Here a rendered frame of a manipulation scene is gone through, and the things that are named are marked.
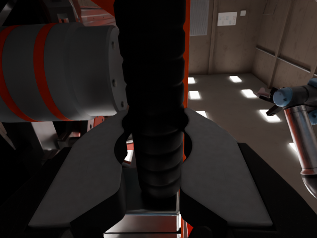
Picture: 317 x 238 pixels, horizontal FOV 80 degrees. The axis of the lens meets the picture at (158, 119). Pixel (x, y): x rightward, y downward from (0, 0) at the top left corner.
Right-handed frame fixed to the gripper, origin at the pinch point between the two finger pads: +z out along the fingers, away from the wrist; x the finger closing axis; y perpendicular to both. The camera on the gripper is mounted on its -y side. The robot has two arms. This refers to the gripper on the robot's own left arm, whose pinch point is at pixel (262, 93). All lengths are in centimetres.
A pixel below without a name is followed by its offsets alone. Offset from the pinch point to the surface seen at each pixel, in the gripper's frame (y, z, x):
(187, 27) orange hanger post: 32, -20, 60
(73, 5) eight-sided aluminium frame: 36, -38, 95
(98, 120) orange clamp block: 5, -38, 91
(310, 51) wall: -68, 814, -965
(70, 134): 13, -57, 95
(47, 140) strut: 14, -61, 98
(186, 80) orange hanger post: 13, -20, 58
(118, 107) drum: 24, -68, 86
